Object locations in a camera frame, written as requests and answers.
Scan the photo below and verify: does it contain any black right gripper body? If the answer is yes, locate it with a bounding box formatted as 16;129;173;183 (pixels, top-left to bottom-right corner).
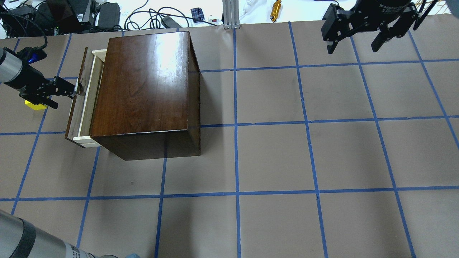
321;0;420;44

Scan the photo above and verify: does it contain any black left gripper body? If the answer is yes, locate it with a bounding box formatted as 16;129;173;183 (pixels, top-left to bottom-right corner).
3;65;55;102

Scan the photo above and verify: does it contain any yellow cube block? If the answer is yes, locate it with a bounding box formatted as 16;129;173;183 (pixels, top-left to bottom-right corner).
24;101;48;110

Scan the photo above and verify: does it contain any wooden drawer with white handle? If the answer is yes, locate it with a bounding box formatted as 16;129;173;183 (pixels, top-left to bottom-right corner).
65;47;107;148

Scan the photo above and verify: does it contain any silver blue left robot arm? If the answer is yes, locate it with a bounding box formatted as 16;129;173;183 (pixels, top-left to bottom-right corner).
0;48;75;109

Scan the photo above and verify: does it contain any dark wooden drawer cabinet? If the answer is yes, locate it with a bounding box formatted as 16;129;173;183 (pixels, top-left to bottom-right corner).
90;31;201;161

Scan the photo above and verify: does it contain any brass cylinder tool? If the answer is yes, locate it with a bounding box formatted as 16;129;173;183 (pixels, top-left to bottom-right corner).
270;0;281;23

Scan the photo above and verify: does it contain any black power adapter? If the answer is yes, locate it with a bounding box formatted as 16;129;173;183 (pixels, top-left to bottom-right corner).
161;16;182;28

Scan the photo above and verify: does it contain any small blue black device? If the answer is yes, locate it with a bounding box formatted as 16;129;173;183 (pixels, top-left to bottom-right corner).
190;7;205;23

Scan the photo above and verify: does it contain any aluminium frame post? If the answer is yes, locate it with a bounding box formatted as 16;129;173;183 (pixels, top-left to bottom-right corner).
222;0;240;29

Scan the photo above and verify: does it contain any white red switch plug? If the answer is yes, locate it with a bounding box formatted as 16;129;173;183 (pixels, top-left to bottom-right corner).
208;15;221;25

